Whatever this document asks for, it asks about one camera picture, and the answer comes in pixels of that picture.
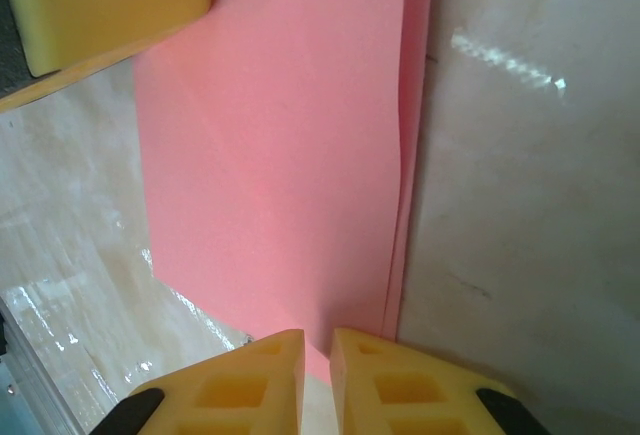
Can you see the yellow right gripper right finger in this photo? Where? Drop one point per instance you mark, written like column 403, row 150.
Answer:
column 410, row 395

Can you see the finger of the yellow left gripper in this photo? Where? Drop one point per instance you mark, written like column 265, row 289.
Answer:
column 115, row 0

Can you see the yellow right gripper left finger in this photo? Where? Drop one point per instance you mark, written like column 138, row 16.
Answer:
column 235, row 395

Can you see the pink cloth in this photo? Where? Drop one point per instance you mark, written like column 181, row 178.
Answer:
column 280, row 155

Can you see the wide aluminium mounting rail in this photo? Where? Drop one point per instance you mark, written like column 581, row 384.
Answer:
column 20, row 380

